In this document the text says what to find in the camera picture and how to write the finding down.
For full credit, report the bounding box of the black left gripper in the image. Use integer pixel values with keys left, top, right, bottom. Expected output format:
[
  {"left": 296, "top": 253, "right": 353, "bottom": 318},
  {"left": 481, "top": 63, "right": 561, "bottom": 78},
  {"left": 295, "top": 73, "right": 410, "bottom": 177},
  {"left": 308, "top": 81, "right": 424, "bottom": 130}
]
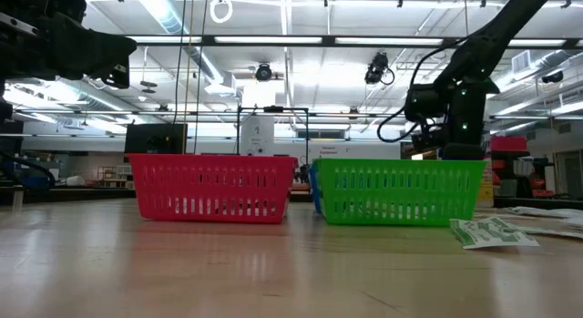
[{"left": 0, "top": 0, "right": 138, "bottom": 90}]

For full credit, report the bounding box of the white hanging ring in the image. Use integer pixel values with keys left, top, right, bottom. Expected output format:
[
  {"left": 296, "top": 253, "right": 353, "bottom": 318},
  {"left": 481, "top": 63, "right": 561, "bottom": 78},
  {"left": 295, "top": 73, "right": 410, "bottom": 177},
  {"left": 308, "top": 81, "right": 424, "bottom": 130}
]
[{"left": 209, "top": 0, "right": 234, "bottom": 25}]

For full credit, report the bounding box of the black hanging cable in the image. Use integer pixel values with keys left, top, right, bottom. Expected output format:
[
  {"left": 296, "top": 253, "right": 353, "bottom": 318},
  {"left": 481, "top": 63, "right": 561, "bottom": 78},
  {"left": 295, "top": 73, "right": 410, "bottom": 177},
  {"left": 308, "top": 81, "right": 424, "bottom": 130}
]
[
  {"left": 171, "top": 0, "right": 189, "bottom": 126},
  {"left": 193, "top": 0, "right": 210, "bottom": 155}
]

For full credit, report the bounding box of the blue plastic basket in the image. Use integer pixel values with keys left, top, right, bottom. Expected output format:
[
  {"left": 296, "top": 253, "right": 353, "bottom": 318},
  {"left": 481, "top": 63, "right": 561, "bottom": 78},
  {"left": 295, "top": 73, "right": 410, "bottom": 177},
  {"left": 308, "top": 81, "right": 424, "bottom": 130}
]
[{"left": 308, "top": 165, "right": 323, "bottom": 215}]

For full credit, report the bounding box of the black ceiling camera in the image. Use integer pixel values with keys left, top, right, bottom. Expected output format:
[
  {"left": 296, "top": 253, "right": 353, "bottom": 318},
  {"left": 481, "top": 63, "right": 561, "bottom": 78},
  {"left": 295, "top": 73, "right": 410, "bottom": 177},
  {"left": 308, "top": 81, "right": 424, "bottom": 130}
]
[
  {"left": 363, "top": 52, "right": 396, "bottom": 87},
  {"left": 253, "top": 62, "right": 274, "bottom": 83}
]

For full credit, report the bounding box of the silver ceiling duct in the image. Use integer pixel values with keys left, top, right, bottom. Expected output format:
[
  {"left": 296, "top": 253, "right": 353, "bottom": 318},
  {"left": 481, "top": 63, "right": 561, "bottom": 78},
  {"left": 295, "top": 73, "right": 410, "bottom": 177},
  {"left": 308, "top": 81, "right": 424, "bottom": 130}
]
[{"left": 131, "top": 0, "right": 224, "bottom": 85}]

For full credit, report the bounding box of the white bandage wrapper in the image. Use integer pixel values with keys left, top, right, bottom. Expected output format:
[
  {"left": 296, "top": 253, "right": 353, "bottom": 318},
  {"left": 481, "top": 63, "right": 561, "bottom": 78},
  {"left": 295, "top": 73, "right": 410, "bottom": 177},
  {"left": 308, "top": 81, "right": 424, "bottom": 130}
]
[{"left": 503, "top": 206, "right": 583, "bottom": 220}]

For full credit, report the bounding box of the red plastic basket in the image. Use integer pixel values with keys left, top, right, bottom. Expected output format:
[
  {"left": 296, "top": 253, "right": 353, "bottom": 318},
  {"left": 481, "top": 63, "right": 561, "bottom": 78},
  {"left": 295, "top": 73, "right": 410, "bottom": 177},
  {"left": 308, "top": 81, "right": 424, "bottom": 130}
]
[{"left": 126, "top": 153, "right": 298, "bottom": 225}]

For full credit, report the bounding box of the white-lidded wipes canister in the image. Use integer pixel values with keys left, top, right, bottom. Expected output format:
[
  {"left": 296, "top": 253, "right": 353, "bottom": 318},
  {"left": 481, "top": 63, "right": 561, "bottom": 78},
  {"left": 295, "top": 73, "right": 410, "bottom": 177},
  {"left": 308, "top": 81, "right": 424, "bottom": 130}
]
[{"left": 476, "top": 160, "right": 496, "bottom": 209}]

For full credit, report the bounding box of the black stand frame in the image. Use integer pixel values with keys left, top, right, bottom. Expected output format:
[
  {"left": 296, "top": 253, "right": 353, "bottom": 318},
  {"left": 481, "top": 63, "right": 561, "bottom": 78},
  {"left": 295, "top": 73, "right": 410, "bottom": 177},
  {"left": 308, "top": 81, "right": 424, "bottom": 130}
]
[{"left": 235, "top": 106, "right": 311, "bottom": 158}]

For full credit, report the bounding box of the black ceiling light rail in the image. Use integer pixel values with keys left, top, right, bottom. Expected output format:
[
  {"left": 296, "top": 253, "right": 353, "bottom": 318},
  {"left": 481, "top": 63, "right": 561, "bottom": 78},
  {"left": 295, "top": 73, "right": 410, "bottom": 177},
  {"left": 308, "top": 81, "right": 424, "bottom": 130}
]
[{"left": 129, "top": 34, "right": 583, "bottom": 49}]

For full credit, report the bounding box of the black monitor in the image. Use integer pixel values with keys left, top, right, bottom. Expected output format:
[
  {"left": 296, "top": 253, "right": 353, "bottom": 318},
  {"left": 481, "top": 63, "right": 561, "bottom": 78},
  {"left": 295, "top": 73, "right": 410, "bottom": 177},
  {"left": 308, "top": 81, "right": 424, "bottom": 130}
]
[{"left": 123, "top": 123, "right": 189, "bottom": 156}]

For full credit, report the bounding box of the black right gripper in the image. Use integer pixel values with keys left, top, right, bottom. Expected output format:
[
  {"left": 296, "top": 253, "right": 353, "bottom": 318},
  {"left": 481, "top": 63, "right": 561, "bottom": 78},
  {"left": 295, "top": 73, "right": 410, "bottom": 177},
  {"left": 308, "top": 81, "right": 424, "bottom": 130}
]
[{"left": 409, "top": 126, "right": 486, "bottom": 161}]

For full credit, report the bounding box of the green plastic basket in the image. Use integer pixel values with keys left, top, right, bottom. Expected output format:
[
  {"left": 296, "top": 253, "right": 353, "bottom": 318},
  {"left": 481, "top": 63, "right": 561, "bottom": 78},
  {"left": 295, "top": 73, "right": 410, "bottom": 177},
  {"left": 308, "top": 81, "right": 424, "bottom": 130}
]
[{"left": 312, "top": 158, "right": 487, "bottom": 227}]

